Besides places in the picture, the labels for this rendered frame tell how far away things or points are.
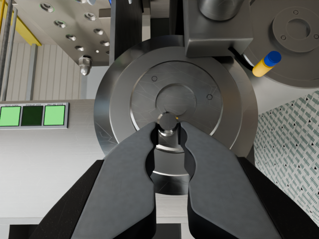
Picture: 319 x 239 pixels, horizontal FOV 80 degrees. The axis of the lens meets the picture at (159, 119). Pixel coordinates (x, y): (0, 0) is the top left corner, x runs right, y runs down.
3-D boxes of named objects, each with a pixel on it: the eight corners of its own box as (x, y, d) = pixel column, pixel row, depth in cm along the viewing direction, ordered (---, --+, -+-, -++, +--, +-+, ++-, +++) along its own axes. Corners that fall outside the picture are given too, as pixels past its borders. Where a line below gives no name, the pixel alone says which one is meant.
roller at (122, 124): (241, 47, 17) (245, 179, 15) (195, 110, 43) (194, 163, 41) (115, 43, 18) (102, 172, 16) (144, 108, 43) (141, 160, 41)
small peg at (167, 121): (180, 131, 12) (158, 133, 12) (177, 135, 15) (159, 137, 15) (177, 109, 12) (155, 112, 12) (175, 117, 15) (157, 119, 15)
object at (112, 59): (117, -86, 22) (114, 63, 19) (142, 36, 45) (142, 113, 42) (113, -86, 22) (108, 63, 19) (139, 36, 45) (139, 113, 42)
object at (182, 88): (235, 75, 15) (207, 165, 14) (227, 84, 17) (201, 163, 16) (148, 48, 16) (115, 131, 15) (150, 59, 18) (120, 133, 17)
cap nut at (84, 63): (89, 56, 52) (89, 72, 51) (94, 63, 55) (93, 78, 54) (76, 57, 52) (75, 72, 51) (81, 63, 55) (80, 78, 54)
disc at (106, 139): (255, 36, 18) (262, 200, 16) (253, 39, 19) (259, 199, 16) (101, 32, 19) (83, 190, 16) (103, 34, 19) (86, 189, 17)
